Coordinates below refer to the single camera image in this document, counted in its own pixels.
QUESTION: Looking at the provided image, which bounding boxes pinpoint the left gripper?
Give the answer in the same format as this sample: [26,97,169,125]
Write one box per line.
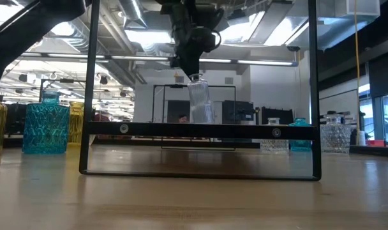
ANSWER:
[161,0,226,81]

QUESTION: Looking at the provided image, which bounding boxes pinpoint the black background box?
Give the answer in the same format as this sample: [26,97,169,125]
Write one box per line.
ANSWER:
[260,107,294,125]

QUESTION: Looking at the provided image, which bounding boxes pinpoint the long ceiling tube light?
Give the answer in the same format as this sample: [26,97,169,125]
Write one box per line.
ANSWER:
[20,52,171,62]
[198,57,299,67]

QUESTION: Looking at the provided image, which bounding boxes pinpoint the yellow hanging cable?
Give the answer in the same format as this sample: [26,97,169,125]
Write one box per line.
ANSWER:
[353,0,361,146]

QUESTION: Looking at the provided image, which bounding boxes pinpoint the clear square diamond-cut vase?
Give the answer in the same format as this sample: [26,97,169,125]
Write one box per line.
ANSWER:
[260,117,290,155]

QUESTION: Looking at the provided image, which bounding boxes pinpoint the clear acrylic tray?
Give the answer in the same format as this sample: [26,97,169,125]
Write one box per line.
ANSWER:
[78,0,322,182]

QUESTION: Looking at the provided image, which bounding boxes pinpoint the red box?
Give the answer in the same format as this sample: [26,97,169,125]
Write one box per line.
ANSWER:
[366,139,386,148]

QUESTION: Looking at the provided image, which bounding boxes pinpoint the black low cabinets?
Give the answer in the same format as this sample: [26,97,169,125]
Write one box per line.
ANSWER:
[2,102,27,135]

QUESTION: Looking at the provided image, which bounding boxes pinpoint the slim clear ribbed glass bottle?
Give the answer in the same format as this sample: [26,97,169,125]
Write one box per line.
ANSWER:
[186,73,215,125]

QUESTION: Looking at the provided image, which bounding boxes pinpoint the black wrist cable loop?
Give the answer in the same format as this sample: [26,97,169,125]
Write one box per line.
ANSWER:
[211,29,223,54]

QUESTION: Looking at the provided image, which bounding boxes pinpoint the black aluminium table frame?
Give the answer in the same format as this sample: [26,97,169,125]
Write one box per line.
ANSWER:
[2,135,388,158]

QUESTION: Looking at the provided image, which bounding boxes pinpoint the clear wide-rim glass vase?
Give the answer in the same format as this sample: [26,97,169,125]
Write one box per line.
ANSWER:
[320,114,353,155]

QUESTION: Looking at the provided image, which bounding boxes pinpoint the black background monitor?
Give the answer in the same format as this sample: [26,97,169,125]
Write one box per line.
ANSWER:
[221,100,255,125]

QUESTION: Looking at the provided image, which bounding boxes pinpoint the dark background screen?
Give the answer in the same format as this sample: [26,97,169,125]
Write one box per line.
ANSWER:
[167,100,191,124]

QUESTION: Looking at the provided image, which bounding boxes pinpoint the teal diamond-pattern glass vase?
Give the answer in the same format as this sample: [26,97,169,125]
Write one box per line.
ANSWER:
[21,91,71,155]

